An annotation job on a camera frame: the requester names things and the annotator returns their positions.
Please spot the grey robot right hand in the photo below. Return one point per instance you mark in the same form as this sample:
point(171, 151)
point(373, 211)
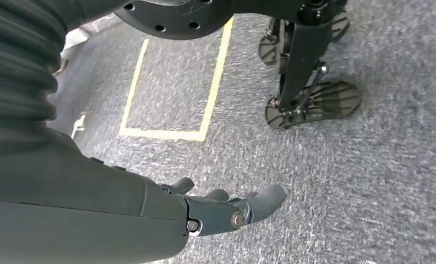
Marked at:
point(75, 218)

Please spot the yellow floor tape square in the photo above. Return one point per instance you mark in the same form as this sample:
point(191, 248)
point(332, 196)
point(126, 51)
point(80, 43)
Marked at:
point(167, 135)

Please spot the black robot right foot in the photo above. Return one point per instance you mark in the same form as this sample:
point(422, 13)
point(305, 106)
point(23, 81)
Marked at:
point(334, 98)

